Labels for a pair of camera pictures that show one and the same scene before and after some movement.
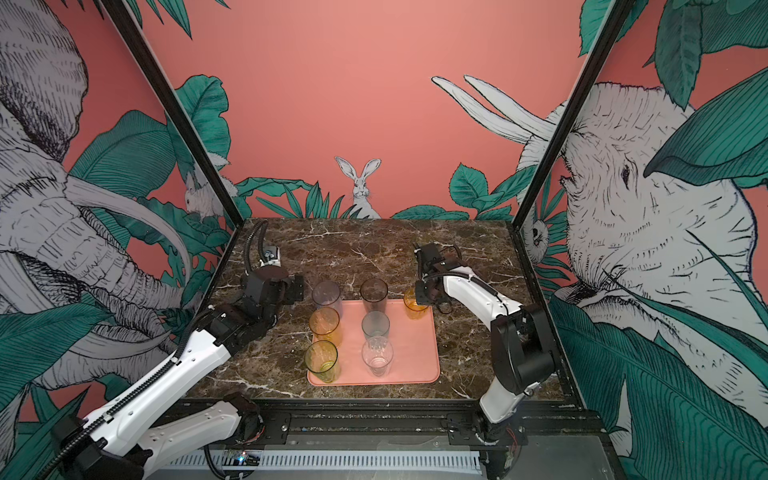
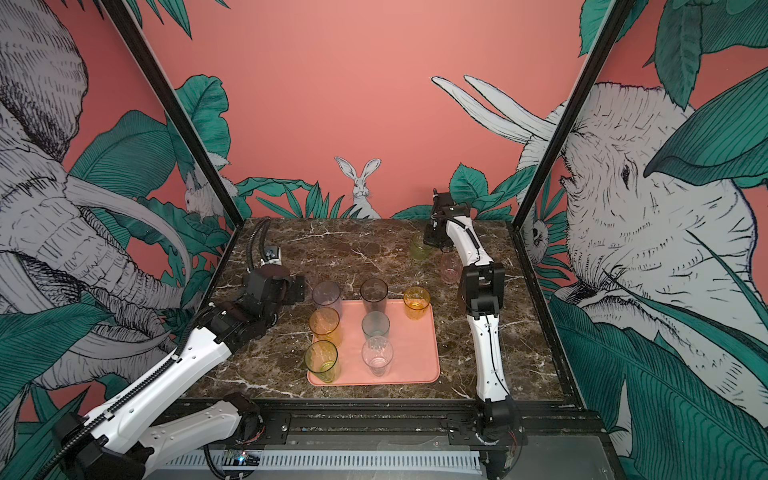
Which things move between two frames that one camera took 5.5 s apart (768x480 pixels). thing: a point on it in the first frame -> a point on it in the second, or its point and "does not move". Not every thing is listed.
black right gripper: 421,296 -> 430,238
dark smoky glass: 373,292 does not move
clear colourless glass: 377,355 does not move
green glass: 321,360 does not move
